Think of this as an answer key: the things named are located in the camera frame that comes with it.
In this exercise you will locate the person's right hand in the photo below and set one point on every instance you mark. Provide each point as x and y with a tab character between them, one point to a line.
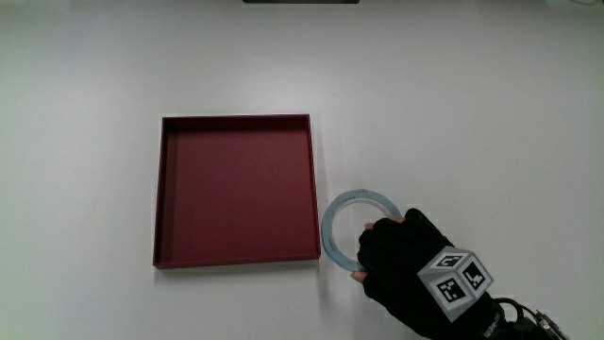
401	264

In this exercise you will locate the dark red square tray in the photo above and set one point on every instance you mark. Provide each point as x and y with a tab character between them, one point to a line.
238	189

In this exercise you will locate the black monitor base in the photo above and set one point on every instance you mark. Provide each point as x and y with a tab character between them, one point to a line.
300	1

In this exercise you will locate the blue tape roll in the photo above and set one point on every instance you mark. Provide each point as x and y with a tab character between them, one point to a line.
330	222

